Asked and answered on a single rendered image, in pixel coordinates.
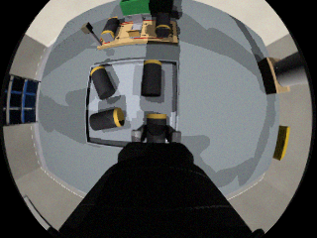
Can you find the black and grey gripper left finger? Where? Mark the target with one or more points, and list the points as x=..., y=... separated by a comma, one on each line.
x=140, y=134

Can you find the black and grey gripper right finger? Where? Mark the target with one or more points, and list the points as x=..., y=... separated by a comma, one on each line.
x=171, y=135

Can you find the green open-top box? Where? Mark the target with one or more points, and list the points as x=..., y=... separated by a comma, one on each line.
x=135, y=7

